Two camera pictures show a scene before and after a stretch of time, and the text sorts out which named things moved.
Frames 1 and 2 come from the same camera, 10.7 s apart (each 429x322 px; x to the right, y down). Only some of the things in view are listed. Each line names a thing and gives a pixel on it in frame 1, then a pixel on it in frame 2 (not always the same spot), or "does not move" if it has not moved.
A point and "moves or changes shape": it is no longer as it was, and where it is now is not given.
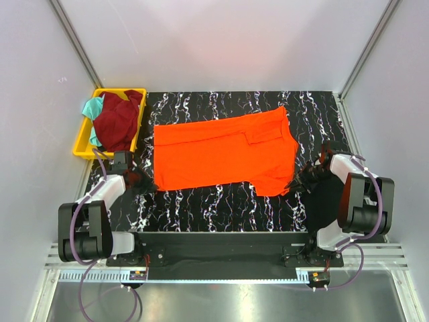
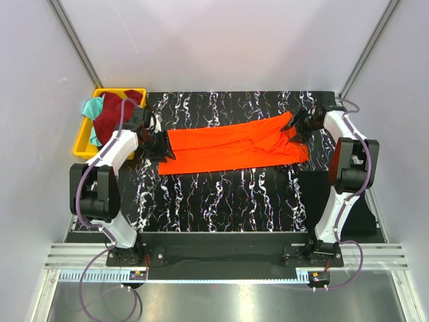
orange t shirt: x=259 y=149 moves or changes shape
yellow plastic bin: x=84 y=149 does not move
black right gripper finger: x=292 y=183 -> x=289 y=124
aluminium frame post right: x=391 y=7 does not move
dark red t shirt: x=114 y=127 does not move
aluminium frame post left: x=96 y=81 does not move
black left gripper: x=141 y=181 -> x=159 y=146
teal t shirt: x=92 y=109 does not move
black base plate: x=226 y=251 does not move
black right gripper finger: x=297 y=190 -> x=300 y=139
